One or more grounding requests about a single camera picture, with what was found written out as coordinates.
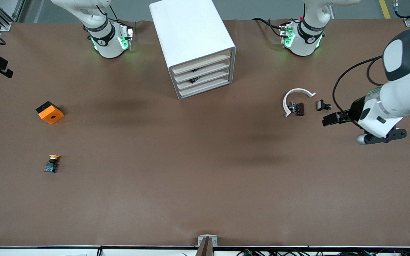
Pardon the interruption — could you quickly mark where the yellow cap push button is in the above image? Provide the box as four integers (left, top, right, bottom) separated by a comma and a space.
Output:
44, 154, 61, 174

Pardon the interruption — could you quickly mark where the white drawer cabinet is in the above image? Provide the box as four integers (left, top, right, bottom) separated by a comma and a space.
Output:
149, 0, 236, 100

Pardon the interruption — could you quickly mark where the small brown black component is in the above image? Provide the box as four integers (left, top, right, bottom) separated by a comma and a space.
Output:
289, 102, 305, 117

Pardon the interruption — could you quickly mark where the orange and black box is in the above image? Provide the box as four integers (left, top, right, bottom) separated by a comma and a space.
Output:
36, 101, 65, 125

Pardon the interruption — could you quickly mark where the brown table mat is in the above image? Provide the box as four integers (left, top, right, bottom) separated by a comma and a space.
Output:
0, 18, 410, 247

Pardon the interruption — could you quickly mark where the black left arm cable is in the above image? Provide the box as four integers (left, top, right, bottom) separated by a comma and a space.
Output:
332, 55, 385, 114

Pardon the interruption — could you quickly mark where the white curved plastic ring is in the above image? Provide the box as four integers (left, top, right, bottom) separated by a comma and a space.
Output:
283, 88, 316, 117

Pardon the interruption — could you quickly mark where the black base power cable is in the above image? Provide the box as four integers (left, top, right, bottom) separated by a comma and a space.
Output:
252, 17, 284, 38

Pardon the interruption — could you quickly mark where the grey metal bracket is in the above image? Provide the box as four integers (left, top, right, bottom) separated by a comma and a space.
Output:
198, 235, 218, 246

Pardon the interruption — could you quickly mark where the dark brown post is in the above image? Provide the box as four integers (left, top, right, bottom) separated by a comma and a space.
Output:
196, 237, 213, 256

